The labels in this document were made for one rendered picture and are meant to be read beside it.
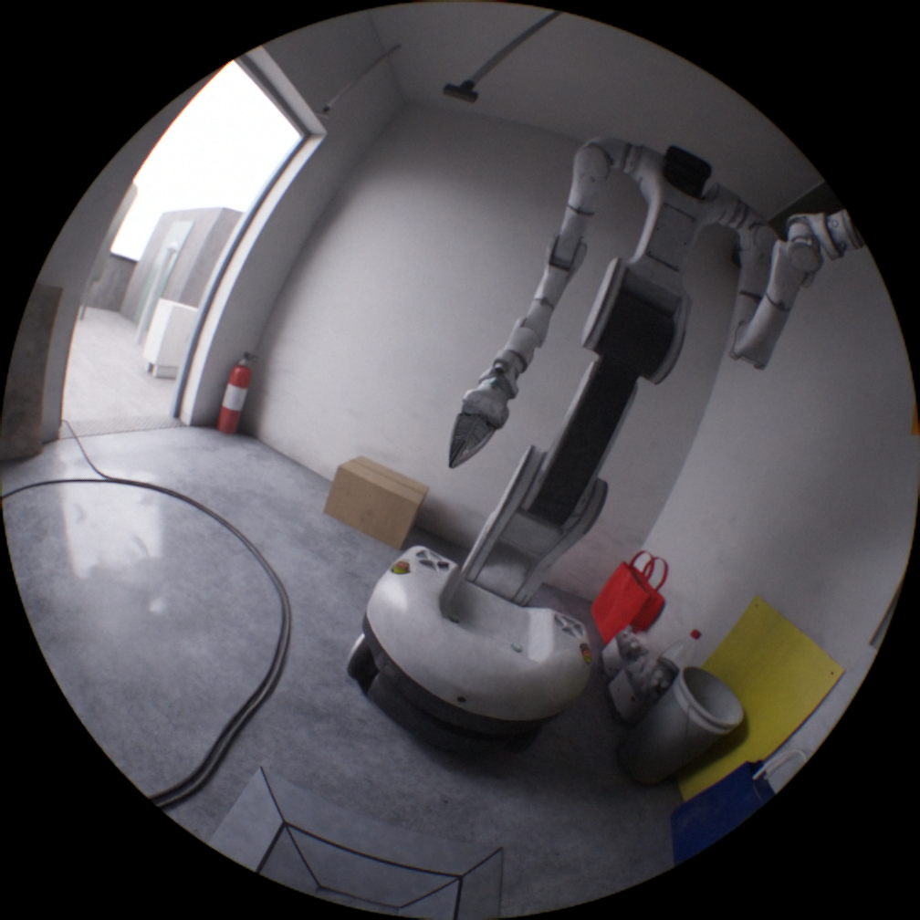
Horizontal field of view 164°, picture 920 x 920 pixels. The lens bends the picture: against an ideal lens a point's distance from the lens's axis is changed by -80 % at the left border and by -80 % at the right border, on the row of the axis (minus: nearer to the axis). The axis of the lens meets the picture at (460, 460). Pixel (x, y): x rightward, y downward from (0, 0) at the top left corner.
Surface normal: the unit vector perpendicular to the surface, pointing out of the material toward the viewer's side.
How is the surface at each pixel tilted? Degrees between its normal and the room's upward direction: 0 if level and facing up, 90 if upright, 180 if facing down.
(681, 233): 112
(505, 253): 90
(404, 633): 59
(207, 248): 90
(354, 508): 90
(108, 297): 90
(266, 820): 10
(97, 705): 0
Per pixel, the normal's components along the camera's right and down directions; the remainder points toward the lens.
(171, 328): 0.90, 0.43
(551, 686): 0.50, -0.42
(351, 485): -0.05, 0.16
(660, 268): -0.37, 0.45
